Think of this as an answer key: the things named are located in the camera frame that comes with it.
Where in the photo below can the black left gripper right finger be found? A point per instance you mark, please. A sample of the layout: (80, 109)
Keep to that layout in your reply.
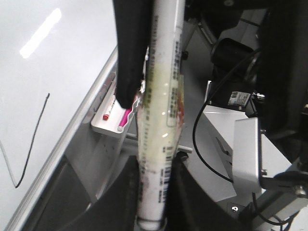
(189, 208)

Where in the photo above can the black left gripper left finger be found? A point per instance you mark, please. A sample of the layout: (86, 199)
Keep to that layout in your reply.
(69, 207)

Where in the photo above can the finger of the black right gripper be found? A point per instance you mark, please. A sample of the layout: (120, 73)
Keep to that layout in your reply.
(133, 20)

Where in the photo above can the white black-tip marker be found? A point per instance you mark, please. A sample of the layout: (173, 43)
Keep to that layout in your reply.
(159, 115)

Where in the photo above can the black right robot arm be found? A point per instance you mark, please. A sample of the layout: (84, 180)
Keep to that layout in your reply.
(276, 78)

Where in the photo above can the white whiteboard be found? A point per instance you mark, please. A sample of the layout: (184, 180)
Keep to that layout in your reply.
(51, 53)

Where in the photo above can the pink marker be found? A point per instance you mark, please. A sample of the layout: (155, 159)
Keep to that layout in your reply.
(124, 119)

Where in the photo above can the red-capped white marker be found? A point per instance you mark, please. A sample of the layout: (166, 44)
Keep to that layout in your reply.
(109, 108)

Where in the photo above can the white marker tray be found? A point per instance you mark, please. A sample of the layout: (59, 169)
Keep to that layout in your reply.
(109, 127)

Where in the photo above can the grey metal bracket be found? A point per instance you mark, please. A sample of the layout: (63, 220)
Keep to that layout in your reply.
(245, 153)

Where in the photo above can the black camera module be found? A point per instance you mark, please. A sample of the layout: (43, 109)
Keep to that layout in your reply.
(233, 80)

